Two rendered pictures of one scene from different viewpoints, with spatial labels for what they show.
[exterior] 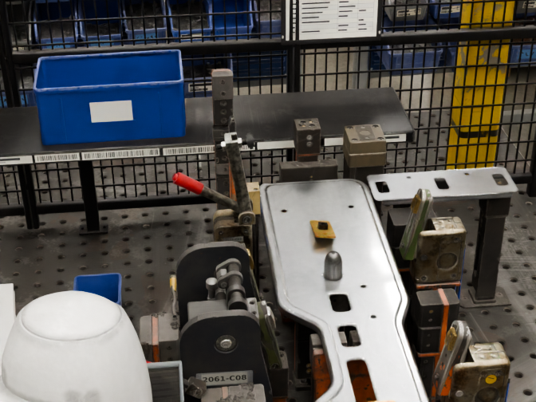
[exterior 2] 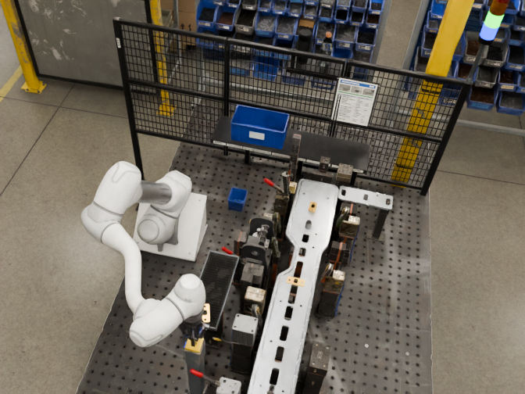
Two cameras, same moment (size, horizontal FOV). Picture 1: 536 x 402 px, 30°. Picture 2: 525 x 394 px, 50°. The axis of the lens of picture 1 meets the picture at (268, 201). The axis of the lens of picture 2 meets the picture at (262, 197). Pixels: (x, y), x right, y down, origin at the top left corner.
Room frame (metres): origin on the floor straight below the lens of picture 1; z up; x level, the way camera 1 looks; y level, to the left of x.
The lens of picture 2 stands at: (-0.39, -0.34, 3.23)
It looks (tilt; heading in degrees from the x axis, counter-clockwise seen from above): 49 degrees down; 15
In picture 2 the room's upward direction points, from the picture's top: 5 degrees clockwise
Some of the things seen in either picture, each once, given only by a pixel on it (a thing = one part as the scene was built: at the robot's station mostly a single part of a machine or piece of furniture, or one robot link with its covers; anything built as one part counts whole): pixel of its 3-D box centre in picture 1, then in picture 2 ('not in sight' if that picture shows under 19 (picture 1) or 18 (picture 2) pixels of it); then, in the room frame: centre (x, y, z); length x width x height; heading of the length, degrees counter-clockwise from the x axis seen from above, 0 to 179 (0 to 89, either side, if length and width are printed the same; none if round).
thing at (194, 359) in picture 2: not in sight; (196, 368); (0.55, 0.14, 0.92); 0.08 x 0.08 x 0.44; 6
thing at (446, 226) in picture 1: (433, 301); (345, 240); (1.50, -0.31, 0.87); 0.12 x 0.09 x 0.35; 96
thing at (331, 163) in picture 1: (307, 223); (319, 191); (1.80, -0.09, 0.85); 0.12 x 0.03 x 0.30; 96
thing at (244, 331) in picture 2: not in sight; (243, 345); (0.73, -0.01, 0.90); 0.13 x 0.10 x 0.41; 96
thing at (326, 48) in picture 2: not in sight; (326, 49); (2.16, 0.06, 1.53); 0.06 x 0.06 x 0.20
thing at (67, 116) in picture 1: (112, 96); (259, 127); (1.93, 0.33, 1.10); 0.30 x 0.17 x 0.13; 97
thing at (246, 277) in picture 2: not in sight; (245, 299); (0.95, 0.06, 0.90); 0.05 x 0.05 x 0.40; 6
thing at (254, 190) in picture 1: (251, 266); (289, 206); (1.60, 0.03, 0.88); 0.04 x 0.04 x 0.36; 6
